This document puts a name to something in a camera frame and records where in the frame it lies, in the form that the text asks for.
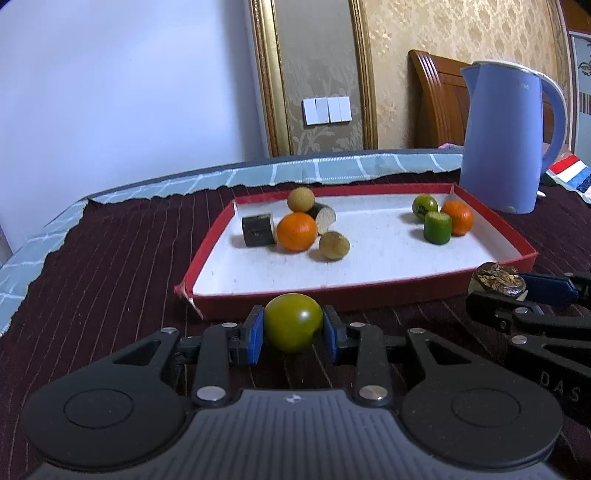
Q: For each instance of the red cardboard box tray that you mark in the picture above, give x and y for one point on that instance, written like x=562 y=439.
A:
x=392 y=258

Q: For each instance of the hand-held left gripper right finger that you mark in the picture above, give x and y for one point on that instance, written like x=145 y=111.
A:
x=331 y=337

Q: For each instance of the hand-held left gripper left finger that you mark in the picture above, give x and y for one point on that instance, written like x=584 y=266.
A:
x=255 y=337

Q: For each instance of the gold framed wall panel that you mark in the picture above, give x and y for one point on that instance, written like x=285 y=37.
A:
x=323 y=69

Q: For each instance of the brown dried fruit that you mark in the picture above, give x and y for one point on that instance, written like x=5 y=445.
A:
x=498 y=277

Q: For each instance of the green cylinder fruit piece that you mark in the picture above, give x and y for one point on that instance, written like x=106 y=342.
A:
x=437 y=228

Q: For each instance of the dark sugarcane piece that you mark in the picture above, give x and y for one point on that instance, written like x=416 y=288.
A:
x=256 y=229

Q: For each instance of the green tomato with dark calyx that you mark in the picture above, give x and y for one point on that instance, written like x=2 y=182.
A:
x=425 y=206

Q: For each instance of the yellow-green tomato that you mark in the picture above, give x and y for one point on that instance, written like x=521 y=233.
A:
x=293 y=323

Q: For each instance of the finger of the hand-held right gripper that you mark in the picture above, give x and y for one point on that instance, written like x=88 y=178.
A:
x=540 y=323
x=549 y=287

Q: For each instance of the blue electric kettle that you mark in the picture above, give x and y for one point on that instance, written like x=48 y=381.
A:
x=498 y=147

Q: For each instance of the pink cloth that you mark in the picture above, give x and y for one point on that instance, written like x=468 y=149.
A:
x=450 y=146

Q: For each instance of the orange mandarin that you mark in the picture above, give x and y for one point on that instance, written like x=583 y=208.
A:
x=461 y=217
x=297 y=231

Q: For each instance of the yellow round fruit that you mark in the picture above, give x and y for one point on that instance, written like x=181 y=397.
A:
x=301 y=199
x=334 y=246

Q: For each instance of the white wall switch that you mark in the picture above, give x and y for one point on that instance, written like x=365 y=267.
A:
x=315 y=110
x=340 y=109

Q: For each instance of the striped knitted blanket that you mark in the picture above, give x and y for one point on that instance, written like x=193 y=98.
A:
x=572 y=173

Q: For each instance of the pale-ended sugarcane piece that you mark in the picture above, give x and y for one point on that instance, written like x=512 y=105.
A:
x=325 y=218

